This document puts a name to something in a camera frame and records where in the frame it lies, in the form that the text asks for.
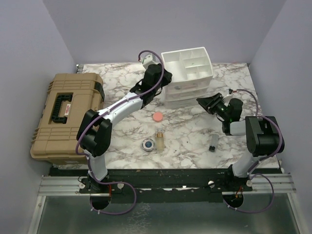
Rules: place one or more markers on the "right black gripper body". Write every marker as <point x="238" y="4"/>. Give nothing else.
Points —
<point x="222" y="111"/>

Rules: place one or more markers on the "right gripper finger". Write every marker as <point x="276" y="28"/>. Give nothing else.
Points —
<point x="217" y="100"/>
<point x="206" y="103"/>

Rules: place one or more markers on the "clear vial black cap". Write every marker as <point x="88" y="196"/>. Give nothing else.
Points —
<point x="213" y="142"/>

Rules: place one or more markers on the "white makeup organizer with drawers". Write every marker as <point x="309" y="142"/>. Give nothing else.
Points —
<point x="187" y="66"/>

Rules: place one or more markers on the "pink round compact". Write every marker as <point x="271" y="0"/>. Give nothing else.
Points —
<point x="157" y="116"/>

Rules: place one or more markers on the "frosted gold cap bottle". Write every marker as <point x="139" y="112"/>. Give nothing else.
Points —
<point x="160" y="141"/>

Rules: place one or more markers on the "round blue lid jar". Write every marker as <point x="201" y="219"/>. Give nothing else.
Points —
<point x="148" y="145"/>

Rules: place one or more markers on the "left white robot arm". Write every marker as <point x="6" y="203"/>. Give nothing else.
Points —
<point x="94" y="134"/>

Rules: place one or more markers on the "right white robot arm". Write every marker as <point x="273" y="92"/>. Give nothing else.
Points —
<point x="263" y="136"/>

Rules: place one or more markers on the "tan hard tool case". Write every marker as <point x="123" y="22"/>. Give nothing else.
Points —
<point x="69" y="97"/>

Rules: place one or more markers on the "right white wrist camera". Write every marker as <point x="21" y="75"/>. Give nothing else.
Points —
<point x="231" y="92"/>

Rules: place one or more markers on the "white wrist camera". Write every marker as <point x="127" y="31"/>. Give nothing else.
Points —
<point x="231" y="92"/>
<point x="147" y="60"/>

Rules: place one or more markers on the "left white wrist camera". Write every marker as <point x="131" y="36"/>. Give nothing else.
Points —
<point x="147" y="60"/>

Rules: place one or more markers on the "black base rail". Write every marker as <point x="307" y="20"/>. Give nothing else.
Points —
<point x="150" y="185"/>

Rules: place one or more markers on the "aluminium rail frame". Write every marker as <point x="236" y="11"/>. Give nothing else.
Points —
<point x="269" y="208"/>

